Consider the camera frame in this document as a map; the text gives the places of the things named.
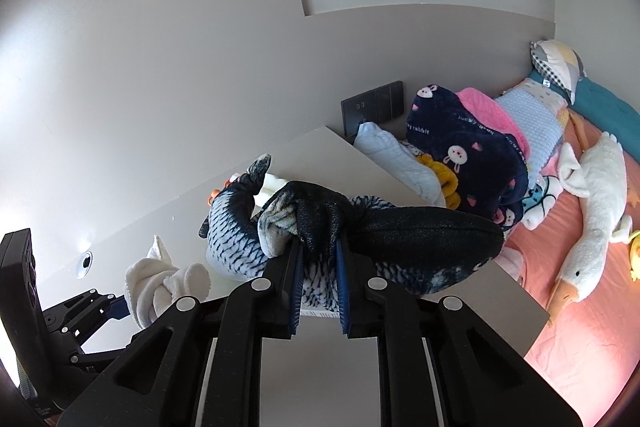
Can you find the teal blanket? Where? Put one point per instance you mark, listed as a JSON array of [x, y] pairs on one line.
[[605, 102]]

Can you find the blue scaled fish plush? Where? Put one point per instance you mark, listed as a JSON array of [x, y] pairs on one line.
[[425, 247]]

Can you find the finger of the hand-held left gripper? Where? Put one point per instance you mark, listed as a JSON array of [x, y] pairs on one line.
[[100, 357], [117, 308]]

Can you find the black wall switch panel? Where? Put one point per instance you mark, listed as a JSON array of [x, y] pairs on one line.
[[372, 107]]

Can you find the pink fleece blanket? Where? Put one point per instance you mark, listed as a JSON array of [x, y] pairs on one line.
[[487, 112]]

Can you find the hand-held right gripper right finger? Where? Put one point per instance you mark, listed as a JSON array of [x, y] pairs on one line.
[[342, 292]]

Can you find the pink bed sheet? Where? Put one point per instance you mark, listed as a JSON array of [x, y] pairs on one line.
[[590, 332]]

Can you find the white knotted towel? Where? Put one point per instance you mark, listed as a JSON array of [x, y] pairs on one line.
[[160, 292]]

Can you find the navy rabbit print blanket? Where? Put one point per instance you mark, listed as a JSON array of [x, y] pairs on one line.
[[465, 142]]

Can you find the light blue cloth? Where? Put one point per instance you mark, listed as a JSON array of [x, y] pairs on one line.
[[395, 157]]

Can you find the orange toy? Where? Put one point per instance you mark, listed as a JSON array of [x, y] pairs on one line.
[[232, 180]]

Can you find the checkered patchwork pillow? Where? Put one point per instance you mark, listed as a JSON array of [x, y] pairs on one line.
[[557, 59]]

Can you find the yellow chick toy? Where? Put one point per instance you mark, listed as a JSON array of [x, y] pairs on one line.
[[636, 257]]

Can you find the white goose plush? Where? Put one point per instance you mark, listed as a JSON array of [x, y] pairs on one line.
[[600, 202]]

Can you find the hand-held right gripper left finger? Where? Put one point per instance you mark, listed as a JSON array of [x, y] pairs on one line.
[[296, 287]]

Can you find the light blue textured pillow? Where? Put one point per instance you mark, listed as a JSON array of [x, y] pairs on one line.
[[532, 122]]

